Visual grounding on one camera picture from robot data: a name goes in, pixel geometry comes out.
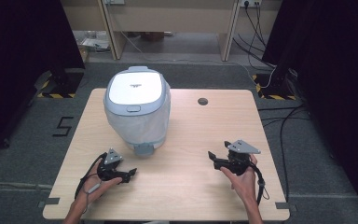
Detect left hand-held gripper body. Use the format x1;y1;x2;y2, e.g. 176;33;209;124
96;147;124;182

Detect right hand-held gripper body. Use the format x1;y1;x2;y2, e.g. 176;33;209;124
223;139;262;176

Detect white and blue pedal bin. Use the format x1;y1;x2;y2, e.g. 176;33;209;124
103;65;172;158

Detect person's right hand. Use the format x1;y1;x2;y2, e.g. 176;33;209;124
219;154;259;205

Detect person's left hand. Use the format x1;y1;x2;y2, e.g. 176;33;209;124
76;161;123;203

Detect black tape floor marking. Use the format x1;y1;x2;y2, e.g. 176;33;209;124
51;116;75;138

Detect stand base with striped tape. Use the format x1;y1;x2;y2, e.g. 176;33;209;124
34;68;86;99
251;72;298;102

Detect clutter under desk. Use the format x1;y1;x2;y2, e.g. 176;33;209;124
73;29;112;63

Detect black curtain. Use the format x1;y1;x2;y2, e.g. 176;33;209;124
0;0;86;158
261;0;358;220

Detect beige wooden desk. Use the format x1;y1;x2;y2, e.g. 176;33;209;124
60;0;263;63

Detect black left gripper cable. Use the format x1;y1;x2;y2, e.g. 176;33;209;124
74;151;108;215

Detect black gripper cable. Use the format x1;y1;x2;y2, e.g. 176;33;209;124
248;162;270;206
74;151;108;215

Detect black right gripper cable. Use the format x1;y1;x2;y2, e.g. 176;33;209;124
248;162;270;206

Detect black cables on floor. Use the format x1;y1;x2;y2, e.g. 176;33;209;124
256;104;313;203

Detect grey table bracket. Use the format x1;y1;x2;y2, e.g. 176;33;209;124
274;201;297;214
37;197;61;209

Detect black cables from socket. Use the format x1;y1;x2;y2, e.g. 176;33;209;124
232;3;278;69

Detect white wall socket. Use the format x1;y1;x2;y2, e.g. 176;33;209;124
238;0;263;8

